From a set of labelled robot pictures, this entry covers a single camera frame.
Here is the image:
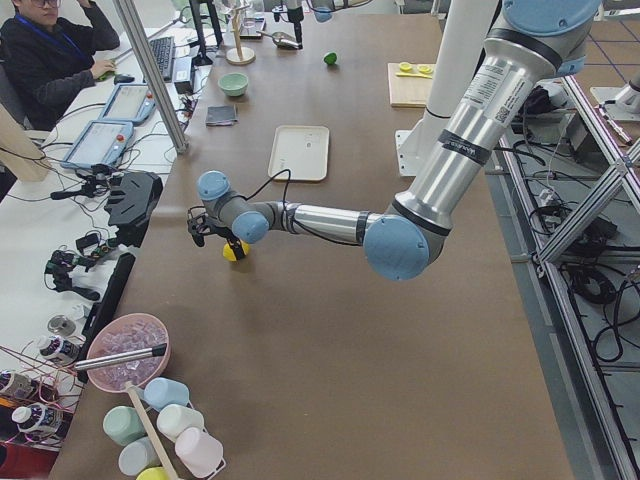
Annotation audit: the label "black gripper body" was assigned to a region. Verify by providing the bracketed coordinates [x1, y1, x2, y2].
[187, 207, 235, 248]

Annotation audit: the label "aluminium frame post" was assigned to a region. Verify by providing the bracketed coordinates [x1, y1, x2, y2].
[114, 0, 188, 154]

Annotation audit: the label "seated person in black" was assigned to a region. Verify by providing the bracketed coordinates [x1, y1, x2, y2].
[1, 1, 120, 131]

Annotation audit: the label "black foam case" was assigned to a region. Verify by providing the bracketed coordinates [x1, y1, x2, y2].
[104, 171, 163, 247]

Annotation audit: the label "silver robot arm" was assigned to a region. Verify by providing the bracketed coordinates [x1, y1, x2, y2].
[187, 1, 599, 281]
[305, 0, 371, 23]

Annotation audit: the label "blue teach pendant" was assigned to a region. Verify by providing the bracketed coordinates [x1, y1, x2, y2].
[60, 119, 134, 170]
[100, 83, 156, 125]

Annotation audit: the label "white rabbit tray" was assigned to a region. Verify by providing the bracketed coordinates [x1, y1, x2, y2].
[267, 125, 330, 182]

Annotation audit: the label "yellow cup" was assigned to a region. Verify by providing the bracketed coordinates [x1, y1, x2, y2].
[136, 466, 169, 480]

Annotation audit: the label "grey folded cloth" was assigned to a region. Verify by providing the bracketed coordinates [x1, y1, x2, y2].
[205, 105, 238, 127]

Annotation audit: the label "bamboo cutting board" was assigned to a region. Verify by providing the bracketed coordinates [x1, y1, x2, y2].
[387, 62, 435, 108]

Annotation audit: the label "metal scoop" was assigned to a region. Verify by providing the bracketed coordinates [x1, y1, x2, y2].
[258, 30, 300, 50]

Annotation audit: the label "grey cup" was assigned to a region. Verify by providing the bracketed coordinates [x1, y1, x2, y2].
[118, 437, 161, 476]

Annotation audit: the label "white cup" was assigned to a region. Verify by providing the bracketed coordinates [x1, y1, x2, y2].
[156, 404, 205, 442]

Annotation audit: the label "yellow plastic knife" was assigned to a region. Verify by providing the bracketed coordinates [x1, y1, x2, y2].
[395, 72, 433, 79]

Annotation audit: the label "wooden cup rack handle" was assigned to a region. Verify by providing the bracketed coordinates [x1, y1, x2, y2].
[125, 382, 180, 480]

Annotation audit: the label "yellow lemon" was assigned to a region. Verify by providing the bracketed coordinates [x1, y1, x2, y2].
[222, 241, 250, 262]

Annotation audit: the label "metal tongs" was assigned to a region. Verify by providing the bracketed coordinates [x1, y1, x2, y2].
[74, 343, 168, 372]

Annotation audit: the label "black keyboard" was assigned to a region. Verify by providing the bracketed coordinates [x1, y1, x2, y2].
[149, 36, 175, 82]

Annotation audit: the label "lower blue teach pendant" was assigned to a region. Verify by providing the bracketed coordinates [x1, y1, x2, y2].
[60, 119, 134, 170]

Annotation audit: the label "green lime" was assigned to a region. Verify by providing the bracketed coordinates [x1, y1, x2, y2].
[323, 52, 338, 66]

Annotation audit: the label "wooden mug tree stand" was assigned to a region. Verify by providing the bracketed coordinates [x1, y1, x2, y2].
[221, 0, 256, 66]

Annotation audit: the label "pink cup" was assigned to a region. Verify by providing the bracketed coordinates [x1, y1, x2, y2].
[175, 427, 224, 478]

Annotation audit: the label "blue cup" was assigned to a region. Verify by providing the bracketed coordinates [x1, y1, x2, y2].
[143, 377, 190, 412]

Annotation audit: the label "green cup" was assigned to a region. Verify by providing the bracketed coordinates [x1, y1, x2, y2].
[102, 406, 146, 446]

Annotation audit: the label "mint green bowl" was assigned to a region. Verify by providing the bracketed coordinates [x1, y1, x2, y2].
[217, 72, 249, 98]

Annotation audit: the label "upper blue teach pendant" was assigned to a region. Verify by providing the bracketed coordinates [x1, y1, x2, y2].
[100, 83, 156, 125]

